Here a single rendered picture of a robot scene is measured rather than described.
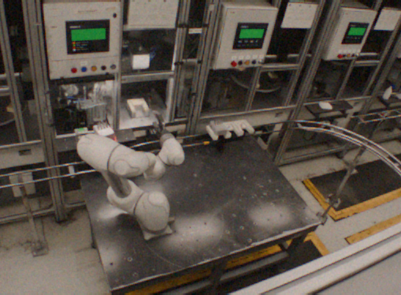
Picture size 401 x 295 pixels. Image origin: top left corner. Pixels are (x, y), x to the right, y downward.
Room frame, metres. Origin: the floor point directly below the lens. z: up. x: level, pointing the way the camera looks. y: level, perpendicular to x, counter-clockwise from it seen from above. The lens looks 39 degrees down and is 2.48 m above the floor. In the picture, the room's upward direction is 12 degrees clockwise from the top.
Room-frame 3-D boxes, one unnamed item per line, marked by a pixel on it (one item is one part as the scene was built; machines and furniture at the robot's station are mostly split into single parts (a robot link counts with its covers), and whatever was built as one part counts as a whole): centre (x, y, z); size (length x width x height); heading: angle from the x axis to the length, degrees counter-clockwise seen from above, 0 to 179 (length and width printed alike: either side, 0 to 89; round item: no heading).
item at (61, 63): (1.89, 0.84, 1.60); 0.42 x 0.29 x 0.46; 122
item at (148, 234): (1.34, 0.17, 0.71); 0.22 x 0.18 x 0.06; 122
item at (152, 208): (1.33, 0.19, 0.85); 0.18 x 0.16 x 0.22; 74
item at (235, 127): (2.25, -0.21, 0.84); 0.36 x 0.14 x 0.10; 122
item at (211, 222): (1.69, -0.04, 0.66); 1.50 x 1.06 x 0.04; 122
